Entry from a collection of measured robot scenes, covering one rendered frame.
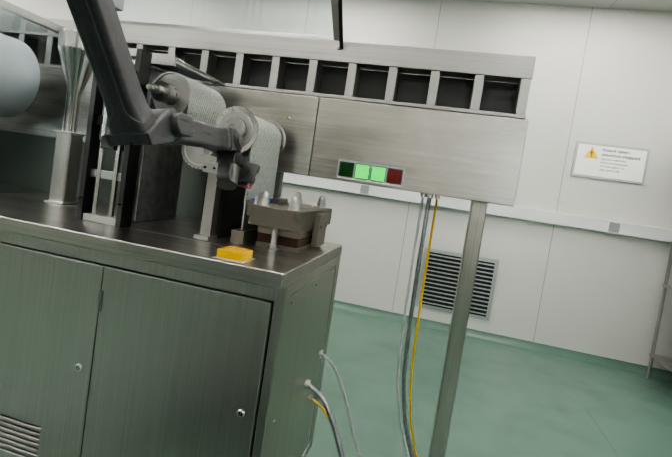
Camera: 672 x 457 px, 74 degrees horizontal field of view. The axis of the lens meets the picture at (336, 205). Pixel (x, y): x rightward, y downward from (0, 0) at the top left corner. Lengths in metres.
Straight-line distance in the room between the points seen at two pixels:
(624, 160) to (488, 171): 2.64
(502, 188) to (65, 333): 1.42
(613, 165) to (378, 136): 2.79
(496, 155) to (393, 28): 2.75
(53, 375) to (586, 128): 3.80
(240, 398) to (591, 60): 3.72
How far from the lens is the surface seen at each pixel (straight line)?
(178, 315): 1.28
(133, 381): 1.41
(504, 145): 1.66
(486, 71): 1.70
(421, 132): 1.65
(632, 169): 4.22
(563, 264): 4.12
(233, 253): 1.17
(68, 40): 1.94
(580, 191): 4.11
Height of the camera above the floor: 1.14
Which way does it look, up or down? 3 degrees down
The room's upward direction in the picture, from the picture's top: 9 degrees clockwise
